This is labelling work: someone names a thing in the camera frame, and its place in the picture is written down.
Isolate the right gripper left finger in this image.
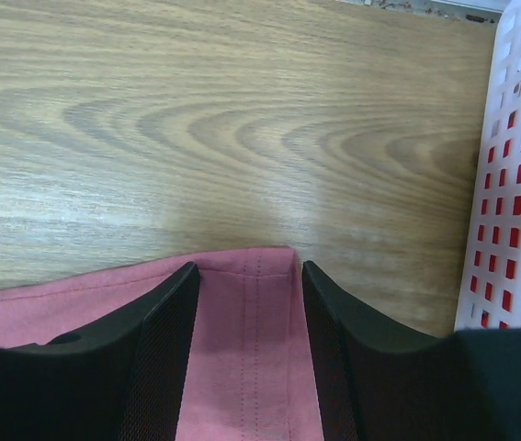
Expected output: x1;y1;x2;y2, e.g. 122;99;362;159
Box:
0;262;199;440

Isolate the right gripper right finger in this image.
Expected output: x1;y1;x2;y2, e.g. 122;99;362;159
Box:
302;261;521;440

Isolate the pink t-shirt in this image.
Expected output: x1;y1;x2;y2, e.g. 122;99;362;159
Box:
0;248;323;440

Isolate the white plastic laundry basket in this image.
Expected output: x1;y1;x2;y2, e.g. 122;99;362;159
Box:
455;1;521;330

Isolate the red t-shirt in basket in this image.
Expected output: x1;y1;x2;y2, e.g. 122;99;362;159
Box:
461;105;521;329

